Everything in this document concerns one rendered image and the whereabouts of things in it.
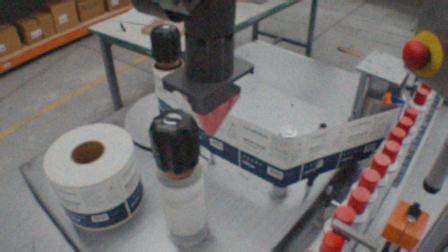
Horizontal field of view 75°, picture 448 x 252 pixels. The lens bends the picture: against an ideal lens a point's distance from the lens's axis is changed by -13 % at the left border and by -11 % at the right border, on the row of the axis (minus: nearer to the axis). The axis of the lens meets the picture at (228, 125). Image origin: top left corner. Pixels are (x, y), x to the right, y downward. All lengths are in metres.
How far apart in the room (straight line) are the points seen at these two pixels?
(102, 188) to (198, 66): 0.39
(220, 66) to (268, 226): 0.45
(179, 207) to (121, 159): 0.17
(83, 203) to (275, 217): 0.41
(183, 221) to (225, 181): 0.22
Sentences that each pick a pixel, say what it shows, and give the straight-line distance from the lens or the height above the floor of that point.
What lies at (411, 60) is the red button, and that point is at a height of 1.32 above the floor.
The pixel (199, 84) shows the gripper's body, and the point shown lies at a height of 1.29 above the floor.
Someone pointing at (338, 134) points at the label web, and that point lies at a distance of 0.75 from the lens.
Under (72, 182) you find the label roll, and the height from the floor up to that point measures 1.02.
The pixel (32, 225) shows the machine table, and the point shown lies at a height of 0.83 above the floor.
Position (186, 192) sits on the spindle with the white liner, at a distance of 0.58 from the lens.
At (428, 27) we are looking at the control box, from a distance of 0.45.
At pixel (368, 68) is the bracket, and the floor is 1.14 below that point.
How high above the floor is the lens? 1.48
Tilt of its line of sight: 38 degrees down
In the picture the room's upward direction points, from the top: straight up
